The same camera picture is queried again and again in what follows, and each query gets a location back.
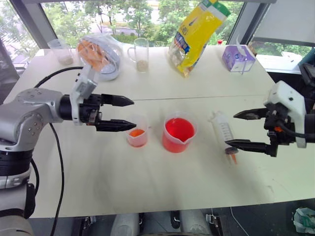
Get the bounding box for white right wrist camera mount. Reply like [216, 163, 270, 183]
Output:
[263, 80, 307, 148]

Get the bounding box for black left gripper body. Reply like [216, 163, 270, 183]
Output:
[79, 94, 103, 126]

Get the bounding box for clear glass mug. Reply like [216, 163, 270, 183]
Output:
[126, 37, 150, 73]

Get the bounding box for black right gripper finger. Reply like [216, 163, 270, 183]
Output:
[224, 139, 274, 156]
[233, 107, 269, 121]

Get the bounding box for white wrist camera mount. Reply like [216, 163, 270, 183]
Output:
[69, 64, 99, 126]
[263, 80, 307, 148]

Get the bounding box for white round container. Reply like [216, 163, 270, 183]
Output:
[96, 35, 124, 82]

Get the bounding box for yellow snack bag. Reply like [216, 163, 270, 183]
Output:
[168, 0, 231, 79]

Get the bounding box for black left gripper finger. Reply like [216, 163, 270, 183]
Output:
[100, 93, 135, 108]
[94, 118, 137, 132]

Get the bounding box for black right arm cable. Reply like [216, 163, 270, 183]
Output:
[273, 125, 315, 143]

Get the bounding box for beaker with red liquid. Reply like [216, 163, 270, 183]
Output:
[161, 112, 198, 154]

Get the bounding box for small beaker with orange liquid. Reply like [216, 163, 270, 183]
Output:
[126, 115, 151, 148]

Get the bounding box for clear plastic syringe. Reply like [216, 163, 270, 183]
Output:
[208, 111, 240, 165]

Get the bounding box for clear plastic cup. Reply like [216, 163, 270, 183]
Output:
[47, 38, 74, 66]

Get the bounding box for green plastic bag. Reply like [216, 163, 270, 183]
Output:
[292, 206, 315, 234]

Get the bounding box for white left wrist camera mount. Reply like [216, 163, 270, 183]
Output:
[69, 64, 99, 126]

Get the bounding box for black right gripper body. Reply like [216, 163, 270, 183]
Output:
[263, 103, 297, 158]

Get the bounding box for clear bag with orange contents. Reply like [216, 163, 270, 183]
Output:
[76, 34, 116, 73]

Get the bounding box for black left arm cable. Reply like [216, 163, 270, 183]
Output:
[30, 66, 84, 236]

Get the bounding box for purple tissue box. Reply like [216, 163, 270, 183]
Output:
[221, 36, 256, 75]

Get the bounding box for grey rounded robot leg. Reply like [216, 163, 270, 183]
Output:
[109, 212, 140, 236]
[179, 209, 213, 236]

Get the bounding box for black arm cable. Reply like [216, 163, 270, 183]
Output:
[30, 66, 84, 236]
[273, 125, 315, 143]

